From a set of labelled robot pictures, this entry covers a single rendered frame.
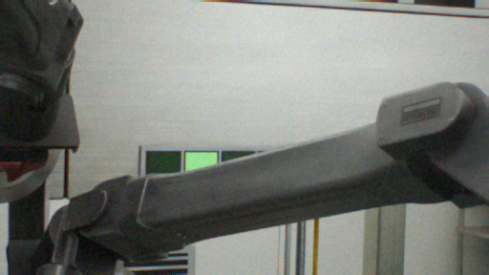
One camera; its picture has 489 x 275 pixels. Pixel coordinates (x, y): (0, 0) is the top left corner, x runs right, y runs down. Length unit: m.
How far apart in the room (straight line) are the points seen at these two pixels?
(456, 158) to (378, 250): 1.21
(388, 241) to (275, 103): 0.43
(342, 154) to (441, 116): 0.11
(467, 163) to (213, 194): 0.26
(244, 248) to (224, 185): 3.31
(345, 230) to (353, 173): 3.59
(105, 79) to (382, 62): 0.46
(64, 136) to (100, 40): 0.51
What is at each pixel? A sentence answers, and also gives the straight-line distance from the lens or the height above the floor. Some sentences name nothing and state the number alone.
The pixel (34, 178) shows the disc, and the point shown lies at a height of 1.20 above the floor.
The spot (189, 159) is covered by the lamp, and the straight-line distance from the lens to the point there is 1.53.
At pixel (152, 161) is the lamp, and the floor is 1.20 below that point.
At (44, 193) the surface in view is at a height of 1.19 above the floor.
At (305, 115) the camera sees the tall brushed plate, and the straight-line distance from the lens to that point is 1.61.
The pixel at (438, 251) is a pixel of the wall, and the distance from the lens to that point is 4.60.
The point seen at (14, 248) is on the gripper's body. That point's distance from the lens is 1.10.
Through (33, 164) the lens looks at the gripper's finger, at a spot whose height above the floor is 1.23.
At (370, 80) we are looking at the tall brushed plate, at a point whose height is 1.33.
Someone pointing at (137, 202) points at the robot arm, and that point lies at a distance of 0.91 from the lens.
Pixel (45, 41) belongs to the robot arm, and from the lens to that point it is 0.80.
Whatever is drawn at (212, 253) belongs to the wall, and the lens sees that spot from 4.10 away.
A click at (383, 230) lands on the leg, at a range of 1.89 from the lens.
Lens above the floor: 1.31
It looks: 3 degrees down
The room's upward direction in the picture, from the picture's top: 2 degrees clockwise
